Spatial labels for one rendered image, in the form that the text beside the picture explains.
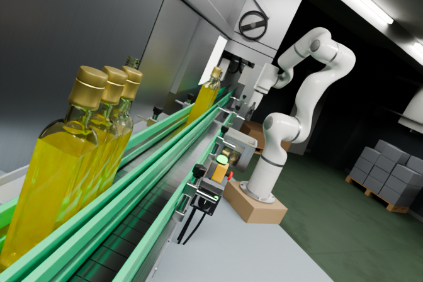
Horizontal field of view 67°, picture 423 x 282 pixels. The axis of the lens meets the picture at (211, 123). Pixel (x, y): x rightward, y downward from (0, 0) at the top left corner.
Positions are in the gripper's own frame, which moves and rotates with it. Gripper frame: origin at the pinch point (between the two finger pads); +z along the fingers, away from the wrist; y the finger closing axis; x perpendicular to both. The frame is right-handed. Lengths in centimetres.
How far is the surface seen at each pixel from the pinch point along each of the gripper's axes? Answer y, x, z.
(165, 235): 126, -8, 8
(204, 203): 91, -3, 15
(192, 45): 44, -35, -25
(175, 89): 44, -35, -4
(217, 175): 59, -2, 18
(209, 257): 81, 7, 38
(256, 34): -71, -19, -48
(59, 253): 152, -16, -1
